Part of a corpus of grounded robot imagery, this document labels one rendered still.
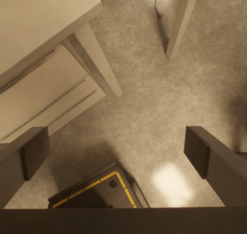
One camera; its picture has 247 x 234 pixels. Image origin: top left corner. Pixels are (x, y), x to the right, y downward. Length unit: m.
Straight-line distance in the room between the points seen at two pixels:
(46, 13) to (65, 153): 1.04
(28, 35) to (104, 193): 0.80
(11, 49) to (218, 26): 1.36
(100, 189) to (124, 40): 1.03
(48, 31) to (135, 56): 0.98
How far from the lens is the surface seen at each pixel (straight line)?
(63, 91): 0.79
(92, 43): 0.62
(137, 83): 1.31
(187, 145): 0.17
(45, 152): 0.17
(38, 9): 0.51
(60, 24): 0.46
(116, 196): 1.02
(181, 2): 0.92
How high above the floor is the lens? 1.25
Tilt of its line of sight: 79 degrees down
